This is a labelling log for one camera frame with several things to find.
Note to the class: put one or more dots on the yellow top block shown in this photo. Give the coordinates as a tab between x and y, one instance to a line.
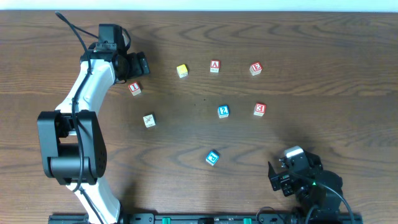
182	70

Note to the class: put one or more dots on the blue tilted letter block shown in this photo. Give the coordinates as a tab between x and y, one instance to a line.
212	158

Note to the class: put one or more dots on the red letter E block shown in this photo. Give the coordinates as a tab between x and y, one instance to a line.
255	68

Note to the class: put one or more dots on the plain wooden picture block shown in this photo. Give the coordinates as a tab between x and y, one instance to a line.
149	120

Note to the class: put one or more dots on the red letter I block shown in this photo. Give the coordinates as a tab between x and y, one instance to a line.
134	88

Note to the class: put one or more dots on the blue question mark block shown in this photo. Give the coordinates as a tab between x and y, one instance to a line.
223	111

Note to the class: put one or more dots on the red letter A block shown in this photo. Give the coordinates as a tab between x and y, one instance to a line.
215	66

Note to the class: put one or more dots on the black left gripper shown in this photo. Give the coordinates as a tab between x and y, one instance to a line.
137	65

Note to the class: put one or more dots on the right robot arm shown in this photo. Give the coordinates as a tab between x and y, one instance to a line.
317	190

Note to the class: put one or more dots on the red number 3 block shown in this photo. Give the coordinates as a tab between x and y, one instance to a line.
260	109

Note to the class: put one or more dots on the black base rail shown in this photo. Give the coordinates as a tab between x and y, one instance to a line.
149	218

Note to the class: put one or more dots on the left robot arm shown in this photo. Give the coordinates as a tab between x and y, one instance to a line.
71	142

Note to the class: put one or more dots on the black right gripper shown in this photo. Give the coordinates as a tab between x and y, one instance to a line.
278	179

